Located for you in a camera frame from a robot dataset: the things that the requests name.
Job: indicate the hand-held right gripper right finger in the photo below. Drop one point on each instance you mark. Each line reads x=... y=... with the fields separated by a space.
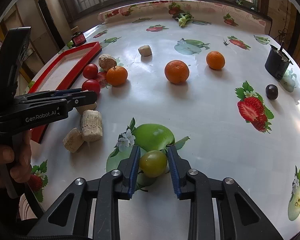
x=173 y=172

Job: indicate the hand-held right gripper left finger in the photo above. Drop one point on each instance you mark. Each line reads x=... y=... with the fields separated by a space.
x=134 y=172

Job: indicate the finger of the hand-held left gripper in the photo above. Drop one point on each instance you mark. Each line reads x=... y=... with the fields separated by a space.
x=65 y=92
x=82 y=100

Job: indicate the small beige block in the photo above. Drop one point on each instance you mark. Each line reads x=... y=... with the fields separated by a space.
x=86 y=108
x=145 y=50
x=73 y=139

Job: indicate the red tomato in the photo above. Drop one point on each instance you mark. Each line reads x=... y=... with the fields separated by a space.
x=91 y=86
x=90 y=71

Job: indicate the green grape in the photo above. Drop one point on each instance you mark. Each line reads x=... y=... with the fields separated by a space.
x=153 y=163

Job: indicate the red rimmed tray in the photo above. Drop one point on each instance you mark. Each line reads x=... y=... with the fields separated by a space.
x=62 y=67

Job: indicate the large beige cylinder block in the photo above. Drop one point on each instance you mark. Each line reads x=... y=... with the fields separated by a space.
x=91 y=125

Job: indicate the orange mandarin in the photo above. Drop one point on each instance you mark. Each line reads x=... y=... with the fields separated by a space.
x=177 y=71
x=116 y=75
x=215 y=60

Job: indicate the person's left hand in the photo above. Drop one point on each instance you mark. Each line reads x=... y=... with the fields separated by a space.
x=0 y=155

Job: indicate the beige block with hole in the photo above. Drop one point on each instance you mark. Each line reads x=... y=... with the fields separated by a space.
x=107 y=62

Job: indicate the fruit printed tablecloth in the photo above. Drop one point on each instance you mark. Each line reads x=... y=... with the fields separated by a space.
x=202 y=130

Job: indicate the black cylinder with red label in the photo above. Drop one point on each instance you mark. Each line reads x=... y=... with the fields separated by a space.
x=78 y=39

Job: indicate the beige cork cap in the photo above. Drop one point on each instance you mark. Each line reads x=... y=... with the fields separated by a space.
x=76 y=29

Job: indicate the standing air conditioner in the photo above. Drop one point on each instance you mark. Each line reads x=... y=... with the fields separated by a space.
x=48 y=17

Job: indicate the dark purple plum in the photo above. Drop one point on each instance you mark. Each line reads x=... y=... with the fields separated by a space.
x=271 y=91

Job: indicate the green leafy vegetable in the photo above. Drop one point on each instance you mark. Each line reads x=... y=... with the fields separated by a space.
x=183 y=18

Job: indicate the small black clip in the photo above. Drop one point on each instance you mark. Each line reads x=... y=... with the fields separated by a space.
x=225 y=42

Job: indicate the black cylinder device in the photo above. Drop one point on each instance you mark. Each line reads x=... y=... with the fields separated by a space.
x=277 y=63

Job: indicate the small potted plant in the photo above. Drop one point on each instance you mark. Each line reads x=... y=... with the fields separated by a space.
x=238 y=2

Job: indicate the green bottle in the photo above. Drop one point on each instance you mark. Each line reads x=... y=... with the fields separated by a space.
x=255 y=1

